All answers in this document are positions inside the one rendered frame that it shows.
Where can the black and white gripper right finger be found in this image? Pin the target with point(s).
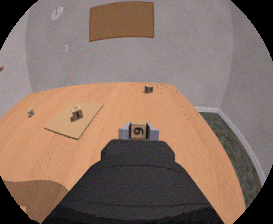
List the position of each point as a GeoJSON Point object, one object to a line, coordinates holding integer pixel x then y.
{"type": "Point", "coordinates": [151, 133]}

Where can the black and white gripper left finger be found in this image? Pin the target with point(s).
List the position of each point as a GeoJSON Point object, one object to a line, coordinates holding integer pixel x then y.
{"type": "Point", "coordinates": [125, 132]}

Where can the beige letter block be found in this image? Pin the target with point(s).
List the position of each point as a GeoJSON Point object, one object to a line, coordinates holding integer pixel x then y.
{"type": "Point", "coordinates": [148, 88]}
{"type": "Point", "coordinates": [77, 112]}
{"type": "Point", "coordinates": [138, 129]}
{"type": "Point", "coordinates": [31, 112]}

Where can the tan square mat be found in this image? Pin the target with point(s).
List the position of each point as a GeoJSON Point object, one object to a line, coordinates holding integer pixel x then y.
{"type": "Point", "coordinates": [63, 123]}

